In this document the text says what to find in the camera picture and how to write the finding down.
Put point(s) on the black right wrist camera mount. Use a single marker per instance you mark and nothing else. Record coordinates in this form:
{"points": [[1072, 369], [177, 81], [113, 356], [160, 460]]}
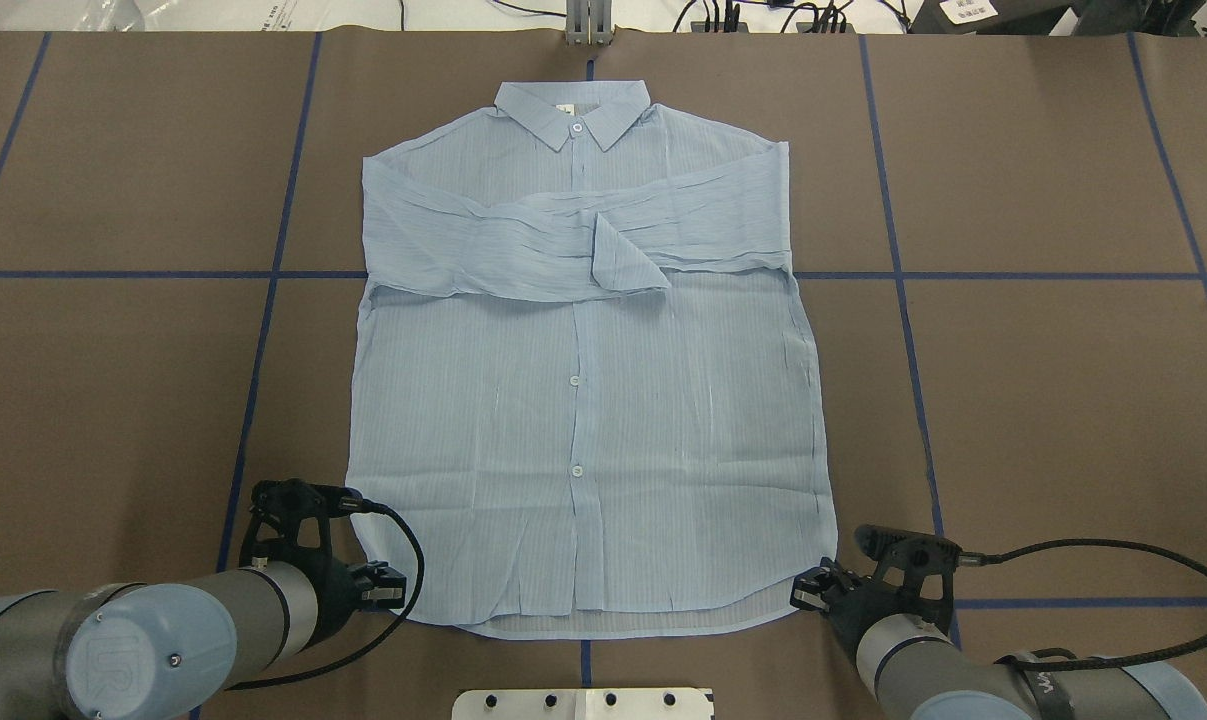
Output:
{"points": [[914, 575]]}

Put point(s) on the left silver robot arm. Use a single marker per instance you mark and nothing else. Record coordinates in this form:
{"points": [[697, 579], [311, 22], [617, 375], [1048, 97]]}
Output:
{"points": [[155, 651]]}

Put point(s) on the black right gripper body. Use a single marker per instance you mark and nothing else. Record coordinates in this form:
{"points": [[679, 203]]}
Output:
{"points": [[849, 611]]}

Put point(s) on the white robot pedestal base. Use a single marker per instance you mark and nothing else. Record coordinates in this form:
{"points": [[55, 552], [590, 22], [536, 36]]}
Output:
{"points": [[586, 703]]}

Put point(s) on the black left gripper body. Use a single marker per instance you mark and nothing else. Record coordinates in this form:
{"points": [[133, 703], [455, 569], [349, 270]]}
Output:
{"points": [[335, 585]]}

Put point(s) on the aluminium frame post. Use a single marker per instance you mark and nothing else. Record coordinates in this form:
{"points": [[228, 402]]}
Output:
{"points": [[589, 23]]}

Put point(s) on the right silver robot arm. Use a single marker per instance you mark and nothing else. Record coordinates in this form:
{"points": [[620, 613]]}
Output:
{"points": [[902, 652]]}

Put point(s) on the light blue button shirt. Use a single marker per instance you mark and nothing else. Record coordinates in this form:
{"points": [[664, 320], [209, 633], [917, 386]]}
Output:
{"points": [[584, 374]]}

